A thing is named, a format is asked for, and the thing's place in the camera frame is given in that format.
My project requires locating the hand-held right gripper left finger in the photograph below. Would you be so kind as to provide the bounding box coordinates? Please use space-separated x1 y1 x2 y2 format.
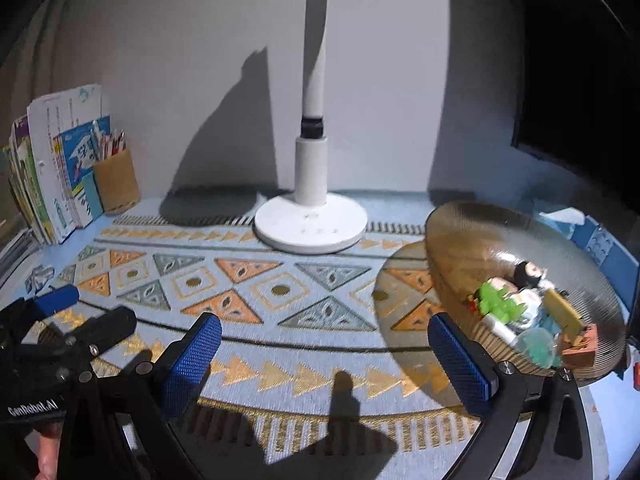
60 312 223 480

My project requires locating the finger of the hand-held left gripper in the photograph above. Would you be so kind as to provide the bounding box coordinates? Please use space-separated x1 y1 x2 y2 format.
30 306 137 376
0 285 81 346

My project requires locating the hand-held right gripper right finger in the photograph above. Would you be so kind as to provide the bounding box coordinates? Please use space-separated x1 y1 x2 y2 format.
427 312 598 480

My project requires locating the light green leaf toy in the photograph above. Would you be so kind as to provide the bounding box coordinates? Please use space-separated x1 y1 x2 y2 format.
475 282 523 323

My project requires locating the teal leaf toy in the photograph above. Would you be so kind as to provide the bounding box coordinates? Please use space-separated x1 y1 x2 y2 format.
515 330 561 368

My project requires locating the black-haired figurine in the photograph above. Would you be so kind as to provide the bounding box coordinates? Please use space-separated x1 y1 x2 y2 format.
512 260 548 291

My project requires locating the amber ribbed glass bowl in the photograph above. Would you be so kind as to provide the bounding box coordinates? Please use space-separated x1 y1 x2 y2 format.
424 201 630 388

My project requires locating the small orange box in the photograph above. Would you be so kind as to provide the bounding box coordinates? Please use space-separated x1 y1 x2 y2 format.
562 325 598 368

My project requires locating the person's left hand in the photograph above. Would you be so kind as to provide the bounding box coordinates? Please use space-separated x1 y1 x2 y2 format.
35 422 65 480

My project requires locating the flat stack of papers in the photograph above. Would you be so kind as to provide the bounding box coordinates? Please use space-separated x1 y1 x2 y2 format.
0 220 36 286

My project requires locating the blue patterned table mat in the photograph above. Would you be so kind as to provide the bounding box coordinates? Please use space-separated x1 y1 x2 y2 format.
30 212 608 480

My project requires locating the row of upright books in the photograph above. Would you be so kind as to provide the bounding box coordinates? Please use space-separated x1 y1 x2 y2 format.
2 84 112 246

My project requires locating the brown pencil holder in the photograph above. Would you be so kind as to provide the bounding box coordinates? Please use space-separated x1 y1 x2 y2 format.
91 147 142 216

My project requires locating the bunch of coloured pencils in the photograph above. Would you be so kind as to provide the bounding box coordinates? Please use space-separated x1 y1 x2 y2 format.
90 120 126 163

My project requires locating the blue tissue box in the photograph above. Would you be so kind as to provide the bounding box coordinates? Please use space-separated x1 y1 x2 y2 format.
532 199 586 238

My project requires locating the blue patterned box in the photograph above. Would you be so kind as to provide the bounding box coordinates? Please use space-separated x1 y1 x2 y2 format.
570 220 613 266

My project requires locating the white desk lamp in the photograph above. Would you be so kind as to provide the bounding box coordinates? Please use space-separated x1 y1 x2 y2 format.
254 0 368 255

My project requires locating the grey curtain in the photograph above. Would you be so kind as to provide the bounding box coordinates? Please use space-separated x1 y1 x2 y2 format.
0 0 76 161

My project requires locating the black monitor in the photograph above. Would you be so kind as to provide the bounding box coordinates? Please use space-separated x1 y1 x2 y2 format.
510 0 640 196

